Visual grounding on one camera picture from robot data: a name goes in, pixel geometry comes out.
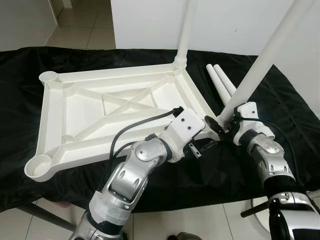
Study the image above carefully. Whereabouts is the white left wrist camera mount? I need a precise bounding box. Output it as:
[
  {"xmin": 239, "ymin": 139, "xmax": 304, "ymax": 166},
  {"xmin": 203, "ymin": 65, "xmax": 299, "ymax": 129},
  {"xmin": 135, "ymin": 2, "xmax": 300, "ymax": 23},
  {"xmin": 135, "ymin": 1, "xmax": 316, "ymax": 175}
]
[{"xmin": 161, "ymin": 110, "xmax": 208, "ymax": 162}]

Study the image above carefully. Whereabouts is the white tapered plastic table leg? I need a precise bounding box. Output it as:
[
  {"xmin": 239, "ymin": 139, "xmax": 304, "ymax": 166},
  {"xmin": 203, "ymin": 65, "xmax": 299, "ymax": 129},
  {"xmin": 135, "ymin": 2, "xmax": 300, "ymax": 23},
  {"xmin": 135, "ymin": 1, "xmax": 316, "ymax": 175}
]
[
  {"xmin": 206, "ymin": 64, "xmax": 233, "ymax": 108},
  {"xmin": 215, "ymin": 63, "xmax": 240, "ymax": 98},
  {"xmin": 172, "ymin": 0, "xmax": 197, "ymax": 68},
  {"xmin": 219, "ymin": 0, "xmax": 317, "ymax": 126}
]

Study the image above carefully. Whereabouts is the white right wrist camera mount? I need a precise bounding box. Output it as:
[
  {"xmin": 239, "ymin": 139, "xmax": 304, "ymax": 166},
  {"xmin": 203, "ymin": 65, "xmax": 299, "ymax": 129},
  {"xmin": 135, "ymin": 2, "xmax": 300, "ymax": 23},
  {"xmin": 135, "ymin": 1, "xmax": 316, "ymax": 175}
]
[{"xmin": 231, "ymin": 101, "xmax": 277, "ymax": 147}]

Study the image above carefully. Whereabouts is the white plastic ribbed table top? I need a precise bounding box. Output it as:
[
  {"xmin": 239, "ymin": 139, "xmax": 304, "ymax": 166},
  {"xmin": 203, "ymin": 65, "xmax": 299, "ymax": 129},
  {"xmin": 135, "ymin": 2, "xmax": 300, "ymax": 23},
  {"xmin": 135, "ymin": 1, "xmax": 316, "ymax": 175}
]
[{"xmin": 24, "ymin": 59, "xmax": 223, "ymax": 182}]

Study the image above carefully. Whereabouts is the grey robot right foot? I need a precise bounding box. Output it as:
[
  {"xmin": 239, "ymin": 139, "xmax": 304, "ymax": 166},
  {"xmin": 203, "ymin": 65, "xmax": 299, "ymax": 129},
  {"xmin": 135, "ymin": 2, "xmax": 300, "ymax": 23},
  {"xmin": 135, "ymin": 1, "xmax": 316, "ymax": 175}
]
[{"xmin": 167, "ymin": 232, "xmax": 193, "ymax": 240}]

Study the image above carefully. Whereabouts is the black table cloth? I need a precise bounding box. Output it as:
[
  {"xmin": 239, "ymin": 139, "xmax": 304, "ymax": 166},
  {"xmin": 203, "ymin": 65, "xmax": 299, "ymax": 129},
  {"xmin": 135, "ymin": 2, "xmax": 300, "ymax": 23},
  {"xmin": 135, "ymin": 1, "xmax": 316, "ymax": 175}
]
[{"xmin": 0, "ymin": 47, "xmax": 320, "ymax": 213}]

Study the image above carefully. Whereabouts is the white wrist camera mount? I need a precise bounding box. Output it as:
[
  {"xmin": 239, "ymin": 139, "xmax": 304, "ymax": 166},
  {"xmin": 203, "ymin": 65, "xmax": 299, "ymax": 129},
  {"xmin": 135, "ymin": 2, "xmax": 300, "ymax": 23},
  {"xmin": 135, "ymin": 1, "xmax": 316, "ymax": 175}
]
[
  {"xmin": 161, "ymin": 110, "xmax": 208, "ymax": 162},
  {"xmin": 231, "ymin": 101, "xmax": 277, "ymax": 147}
]

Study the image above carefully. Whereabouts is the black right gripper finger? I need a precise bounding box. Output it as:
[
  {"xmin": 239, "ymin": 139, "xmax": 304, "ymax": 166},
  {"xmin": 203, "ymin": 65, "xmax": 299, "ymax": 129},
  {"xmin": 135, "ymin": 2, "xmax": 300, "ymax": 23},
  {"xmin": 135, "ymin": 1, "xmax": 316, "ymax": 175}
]
[{"xmin": 205, "ymin": 116, "xmax": 227, "ymax": 142}]

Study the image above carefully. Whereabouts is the black metal frame bar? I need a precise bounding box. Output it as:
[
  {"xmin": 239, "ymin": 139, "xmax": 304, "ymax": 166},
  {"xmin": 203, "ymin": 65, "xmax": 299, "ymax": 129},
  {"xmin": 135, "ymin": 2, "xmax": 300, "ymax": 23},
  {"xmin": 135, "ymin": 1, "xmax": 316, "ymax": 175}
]
[
  {"xmin": 241, "ymin": 197, "xmax": 273, "ymax": 218},
  {"xmin": 17, "ymin": 201, "xmax": 76, "ymax": 232}
]

